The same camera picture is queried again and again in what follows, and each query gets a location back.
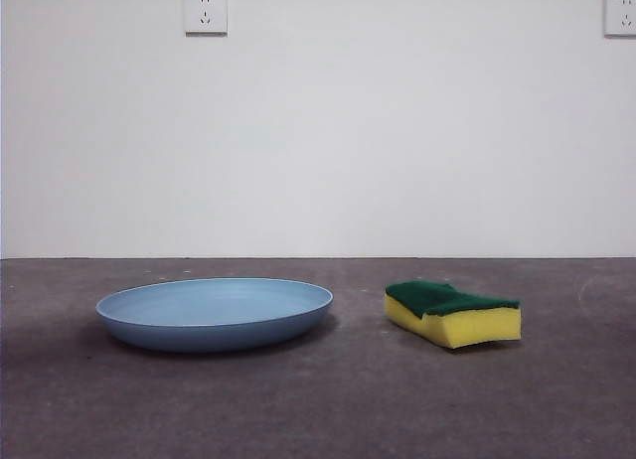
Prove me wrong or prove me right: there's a light blue round plate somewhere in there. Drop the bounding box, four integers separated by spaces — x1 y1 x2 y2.
94 277 335 354

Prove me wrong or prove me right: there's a yellow sponge green scouring pad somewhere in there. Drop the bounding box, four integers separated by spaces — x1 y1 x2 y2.
384 279 523 351

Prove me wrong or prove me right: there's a white wall socket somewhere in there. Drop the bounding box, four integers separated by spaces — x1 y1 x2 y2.
185 0 230 37
603 0 636 39

